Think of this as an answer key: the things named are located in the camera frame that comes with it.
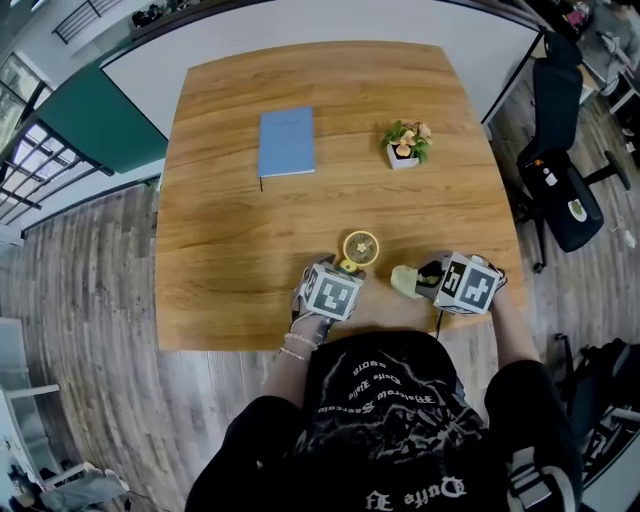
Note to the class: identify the small yellow handheld fan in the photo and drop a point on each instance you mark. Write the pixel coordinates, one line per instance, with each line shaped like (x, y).
(361, 246)

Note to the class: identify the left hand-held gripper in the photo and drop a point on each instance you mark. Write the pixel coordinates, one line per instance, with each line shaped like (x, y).
(332, 295)

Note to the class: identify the black metal railing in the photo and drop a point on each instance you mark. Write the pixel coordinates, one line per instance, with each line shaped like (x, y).
(45, 175)
(85, 20)

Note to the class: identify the wooden table with white legs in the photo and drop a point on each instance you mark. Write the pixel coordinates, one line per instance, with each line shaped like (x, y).
(240, 225)

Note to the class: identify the light green cloth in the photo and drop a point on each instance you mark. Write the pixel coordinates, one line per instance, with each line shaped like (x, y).
(406, 281)

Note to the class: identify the white partition panel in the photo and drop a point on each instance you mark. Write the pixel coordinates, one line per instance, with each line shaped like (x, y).
(300, 25)

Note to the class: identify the black office chair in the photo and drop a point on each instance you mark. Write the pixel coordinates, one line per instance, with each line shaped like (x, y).
(555, 110)
(600, 390)

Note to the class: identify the person's right forearm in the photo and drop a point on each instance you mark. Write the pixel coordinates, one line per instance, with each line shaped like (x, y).
(515, 335)

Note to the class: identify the small white item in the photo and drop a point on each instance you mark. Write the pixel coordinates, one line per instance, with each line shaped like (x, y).
(550, 177)

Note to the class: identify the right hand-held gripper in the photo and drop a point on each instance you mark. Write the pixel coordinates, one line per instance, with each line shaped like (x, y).
(470, 287)

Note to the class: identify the large window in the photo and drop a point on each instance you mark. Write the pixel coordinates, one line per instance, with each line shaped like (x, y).
(17, 95)

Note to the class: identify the cluster of small shelf items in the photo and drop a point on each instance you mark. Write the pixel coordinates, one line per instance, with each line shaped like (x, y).
(150, 16)

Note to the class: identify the small potted plant white pot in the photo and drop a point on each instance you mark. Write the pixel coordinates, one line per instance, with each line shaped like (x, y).
(406, 145)

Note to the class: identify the blue notebook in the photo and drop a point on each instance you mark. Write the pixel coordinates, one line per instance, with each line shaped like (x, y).
(286, 142)

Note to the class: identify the green partition panel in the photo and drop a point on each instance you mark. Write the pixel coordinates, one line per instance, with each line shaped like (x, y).
(100, 120)

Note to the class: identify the person's left forearm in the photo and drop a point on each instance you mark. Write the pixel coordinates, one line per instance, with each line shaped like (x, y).
(287, 380)

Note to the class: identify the person's black printed t-shirt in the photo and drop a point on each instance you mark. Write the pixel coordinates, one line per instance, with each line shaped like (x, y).
(390, 440)

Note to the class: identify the white round plate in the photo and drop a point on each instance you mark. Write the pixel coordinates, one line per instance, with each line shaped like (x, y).
(576, 209)

